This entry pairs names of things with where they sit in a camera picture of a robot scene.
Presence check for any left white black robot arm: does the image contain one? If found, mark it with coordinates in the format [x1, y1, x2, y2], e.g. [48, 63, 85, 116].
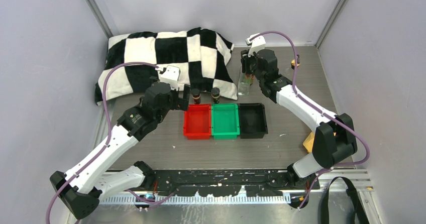
[50, 82, 190, 220]

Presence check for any red label spice jar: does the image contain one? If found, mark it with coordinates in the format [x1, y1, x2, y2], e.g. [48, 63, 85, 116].
[191, 88, 201, 104]

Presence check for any brown sauce glass bottle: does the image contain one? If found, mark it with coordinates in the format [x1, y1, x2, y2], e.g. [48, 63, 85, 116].
[290, 54, 300, 70]

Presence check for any black plastic bin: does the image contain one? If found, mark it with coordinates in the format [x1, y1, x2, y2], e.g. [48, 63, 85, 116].
[238, 103, 268, 139]

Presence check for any aluminium slotted rail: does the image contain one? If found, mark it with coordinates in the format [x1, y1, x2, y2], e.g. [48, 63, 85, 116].
[101, 193, 291, 205]

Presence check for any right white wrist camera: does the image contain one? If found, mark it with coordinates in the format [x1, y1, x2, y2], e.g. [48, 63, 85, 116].
[245, 33, 266, 57]

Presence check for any clear glass oil bottle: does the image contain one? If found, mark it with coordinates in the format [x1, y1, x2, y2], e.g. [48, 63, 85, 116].
[238, 72, 254, 95]

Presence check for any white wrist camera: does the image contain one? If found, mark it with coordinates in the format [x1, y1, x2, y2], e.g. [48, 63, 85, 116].
[245, 33, 266, 57]
[158, 66, 180, 90]

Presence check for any red plastic bin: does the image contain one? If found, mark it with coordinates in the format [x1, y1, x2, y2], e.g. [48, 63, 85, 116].
[183, 104, 211, 140]

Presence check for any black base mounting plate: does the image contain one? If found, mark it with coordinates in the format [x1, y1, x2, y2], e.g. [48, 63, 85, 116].
[133, 169, 315, 197]

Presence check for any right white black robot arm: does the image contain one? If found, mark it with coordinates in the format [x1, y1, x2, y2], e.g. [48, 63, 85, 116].
[241, 49, 358, 189]

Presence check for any green plastic bin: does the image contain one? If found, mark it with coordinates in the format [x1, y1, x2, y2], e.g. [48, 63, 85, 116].
[211, 103, 240, 140]

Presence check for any green label spice jar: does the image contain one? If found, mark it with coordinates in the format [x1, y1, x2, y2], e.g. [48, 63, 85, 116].
[210, 87, 220, 104]

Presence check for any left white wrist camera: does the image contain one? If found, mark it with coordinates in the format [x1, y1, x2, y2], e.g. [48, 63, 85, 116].
[158, 66, 180, 90]

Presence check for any black white checkered cloth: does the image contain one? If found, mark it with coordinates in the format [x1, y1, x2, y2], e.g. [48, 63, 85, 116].
[94, 27, 238, 105]

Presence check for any yellow cloth rag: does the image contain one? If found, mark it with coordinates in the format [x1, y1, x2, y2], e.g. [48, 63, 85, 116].
[302, 132, 315, 153]

